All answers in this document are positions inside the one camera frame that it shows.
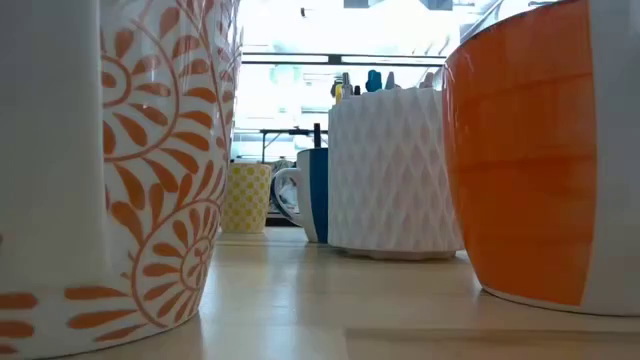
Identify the yellow marker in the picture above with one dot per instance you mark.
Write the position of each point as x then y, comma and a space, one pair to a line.
339, 94

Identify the blue and white mug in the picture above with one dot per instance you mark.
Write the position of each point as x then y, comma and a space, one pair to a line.
312, 200

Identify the black horizontal bar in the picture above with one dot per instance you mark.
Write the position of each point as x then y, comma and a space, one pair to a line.
335, 59

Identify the white mug orange floral pattern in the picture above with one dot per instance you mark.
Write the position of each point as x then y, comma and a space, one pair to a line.
150, 150

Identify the pink marker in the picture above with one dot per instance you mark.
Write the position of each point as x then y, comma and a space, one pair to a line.
428, 81

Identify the teal marker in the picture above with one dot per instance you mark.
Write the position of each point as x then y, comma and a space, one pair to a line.
373, 81

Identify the yellow checked mug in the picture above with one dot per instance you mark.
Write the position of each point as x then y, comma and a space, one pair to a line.
245, 197

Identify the black background table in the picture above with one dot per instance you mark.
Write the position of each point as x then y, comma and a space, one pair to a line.
290, 132

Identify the pale grey marker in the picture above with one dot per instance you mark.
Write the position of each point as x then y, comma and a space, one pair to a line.
390, 81

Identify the white textured pen cup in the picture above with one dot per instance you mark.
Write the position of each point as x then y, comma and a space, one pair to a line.
390, 175

